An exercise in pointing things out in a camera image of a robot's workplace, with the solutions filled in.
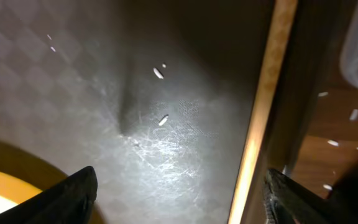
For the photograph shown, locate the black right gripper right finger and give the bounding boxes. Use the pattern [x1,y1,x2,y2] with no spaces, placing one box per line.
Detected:
[264,169,353,224]

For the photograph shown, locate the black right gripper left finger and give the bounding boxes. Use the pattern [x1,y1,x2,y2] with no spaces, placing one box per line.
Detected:
[0,166,98,224]

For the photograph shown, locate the wooden chopstick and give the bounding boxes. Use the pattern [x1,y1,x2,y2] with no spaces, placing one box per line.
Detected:
[227,0,298,224]

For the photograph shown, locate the dark brown serving tray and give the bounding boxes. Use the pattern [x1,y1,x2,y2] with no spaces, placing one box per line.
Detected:
[0,1,275,223]

